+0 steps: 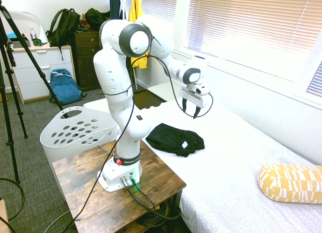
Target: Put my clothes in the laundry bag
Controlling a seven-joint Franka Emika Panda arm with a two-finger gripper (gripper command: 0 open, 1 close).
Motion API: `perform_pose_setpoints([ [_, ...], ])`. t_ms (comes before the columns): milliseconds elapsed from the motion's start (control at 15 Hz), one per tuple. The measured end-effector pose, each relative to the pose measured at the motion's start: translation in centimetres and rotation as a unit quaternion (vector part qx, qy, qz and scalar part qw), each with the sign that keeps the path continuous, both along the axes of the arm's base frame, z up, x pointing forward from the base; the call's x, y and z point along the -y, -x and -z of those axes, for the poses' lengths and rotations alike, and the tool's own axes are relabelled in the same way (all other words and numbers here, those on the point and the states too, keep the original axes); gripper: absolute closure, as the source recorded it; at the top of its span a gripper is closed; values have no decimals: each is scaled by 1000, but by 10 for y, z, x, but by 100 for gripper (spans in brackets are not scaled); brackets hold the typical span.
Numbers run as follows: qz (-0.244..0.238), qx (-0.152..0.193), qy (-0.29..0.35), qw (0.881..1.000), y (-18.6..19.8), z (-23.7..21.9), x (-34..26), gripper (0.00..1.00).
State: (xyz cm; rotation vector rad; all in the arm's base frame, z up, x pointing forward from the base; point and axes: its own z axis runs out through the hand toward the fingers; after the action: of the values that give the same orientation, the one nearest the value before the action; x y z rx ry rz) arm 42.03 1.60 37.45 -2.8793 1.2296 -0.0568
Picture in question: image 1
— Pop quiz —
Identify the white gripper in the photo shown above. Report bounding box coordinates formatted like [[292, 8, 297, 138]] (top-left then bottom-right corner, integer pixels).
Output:
[[178, 85, 205, 120]]

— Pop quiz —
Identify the coiled black cable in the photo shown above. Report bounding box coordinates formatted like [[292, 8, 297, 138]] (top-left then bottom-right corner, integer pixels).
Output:
[[135, 201, 182, 229]]

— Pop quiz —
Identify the blue backpack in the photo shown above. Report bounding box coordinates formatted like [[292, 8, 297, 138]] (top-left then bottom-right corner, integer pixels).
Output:
[[48, 68, 88, 106]]

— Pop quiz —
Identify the narrow white window blind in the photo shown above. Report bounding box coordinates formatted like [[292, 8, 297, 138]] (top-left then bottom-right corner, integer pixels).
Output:
[[306, 61, 322, 98]]

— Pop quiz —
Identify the large white window blind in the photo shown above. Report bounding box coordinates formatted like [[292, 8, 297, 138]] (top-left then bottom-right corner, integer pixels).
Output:
[[183, 0, 322, 76]]

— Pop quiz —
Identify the white bed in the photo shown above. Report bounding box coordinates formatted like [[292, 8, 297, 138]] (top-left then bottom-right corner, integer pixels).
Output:
[[83, 91, 322, 233]]

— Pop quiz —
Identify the grey floor cable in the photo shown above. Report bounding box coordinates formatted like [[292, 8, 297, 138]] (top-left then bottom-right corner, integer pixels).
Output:
[[44, 209, 73, 233]]

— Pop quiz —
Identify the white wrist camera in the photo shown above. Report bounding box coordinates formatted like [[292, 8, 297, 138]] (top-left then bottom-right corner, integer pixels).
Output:
[[192, 83, 211, 96]]

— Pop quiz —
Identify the white desk lamp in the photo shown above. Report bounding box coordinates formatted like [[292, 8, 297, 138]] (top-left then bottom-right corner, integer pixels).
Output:
[[9, 11, 49, 45]]

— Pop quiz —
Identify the dark green backpack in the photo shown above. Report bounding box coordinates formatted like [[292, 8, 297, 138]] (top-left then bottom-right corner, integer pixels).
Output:
[[46, 8, 82, 61]]

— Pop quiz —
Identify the black garment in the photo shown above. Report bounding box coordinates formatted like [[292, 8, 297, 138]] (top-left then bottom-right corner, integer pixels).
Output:
[[145, 122, 205, 158]]

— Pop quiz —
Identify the dark blue hanging garment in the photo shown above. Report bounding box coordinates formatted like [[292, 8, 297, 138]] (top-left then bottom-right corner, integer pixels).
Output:
[[109, 0, 127, 20]]

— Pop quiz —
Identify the black floor cable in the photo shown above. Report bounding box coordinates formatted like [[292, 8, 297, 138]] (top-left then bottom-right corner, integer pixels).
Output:
[[0, 177, 26, 233]]

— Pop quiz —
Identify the black bag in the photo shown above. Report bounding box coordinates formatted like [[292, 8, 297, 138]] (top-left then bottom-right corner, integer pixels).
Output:
[[85, 8, 112, 32]]

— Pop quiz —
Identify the rustic wooden side table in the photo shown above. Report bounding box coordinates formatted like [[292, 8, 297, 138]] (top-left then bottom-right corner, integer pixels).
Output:
[[52, 139, 187, 233]]

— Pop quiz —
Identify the small white window blind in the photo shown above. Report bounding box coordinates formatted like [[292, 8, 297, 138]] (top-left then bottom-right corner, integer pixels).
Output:
[[140, 0, 178, 23]]

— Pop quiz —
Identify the thin black camera cable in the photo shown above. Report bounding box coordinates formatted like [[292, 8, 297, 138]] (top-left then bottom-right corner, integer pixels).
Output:
[[71, 21, 214, 222]]

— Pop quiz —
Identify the brown cardboard piece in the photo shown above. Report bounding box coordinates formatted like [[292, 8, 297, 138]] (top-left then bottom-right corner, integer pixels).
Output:
[[0, 198, 10, 225]]

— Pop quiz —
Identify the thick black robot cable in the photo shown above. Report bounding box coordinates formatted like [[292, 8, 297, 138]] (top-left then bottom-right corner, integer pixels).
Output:
[[131, 180, 158, 211], [125, 185, 182, 220]]

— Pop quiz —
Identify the dark wooden cabinet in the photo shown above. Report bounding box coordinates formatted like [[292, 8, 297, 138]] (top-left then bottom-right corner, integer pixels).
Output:
[[73, 29, 111, 92]]

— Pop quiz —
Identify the brown stuffed toy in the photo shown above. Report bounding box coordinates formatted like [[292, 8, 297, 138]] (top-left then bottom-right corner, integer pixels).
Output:
[[78, 13, 92, 30]]

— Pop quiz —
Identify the black camera tripod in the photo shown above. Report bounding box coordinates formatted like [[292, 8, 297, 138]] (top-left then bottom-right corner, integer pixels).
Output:
[[0, 0, 64, 185]]

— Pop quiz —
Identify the white perforated laundry basket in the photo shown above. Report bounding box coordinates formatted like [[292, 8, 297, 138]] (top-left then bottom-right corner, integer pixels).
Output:
[[39, 106, 119, 166]]

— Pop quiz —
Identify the white drawer dresser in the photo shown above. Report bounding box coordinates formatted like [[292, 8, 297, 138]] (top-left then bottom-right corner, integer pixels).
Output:
[[5, 44, 76, 105]]

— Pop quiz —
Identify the yellow hanging garment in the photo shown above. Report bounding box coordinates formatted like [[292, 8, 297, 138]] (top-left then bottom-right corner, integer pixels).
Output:
[[128, 0, 149, 70]]

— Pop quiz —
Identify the yellow white patterned pillow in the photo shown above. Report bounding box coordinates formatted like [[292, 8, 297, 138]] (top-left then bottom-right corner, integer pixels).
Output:
[[257, 163, 322, 205]]

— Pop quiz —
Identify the grey box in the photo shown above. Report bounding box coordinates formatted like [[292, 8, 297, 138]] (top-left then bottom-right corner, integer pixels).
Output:
[[7, 40, 31, 49]]

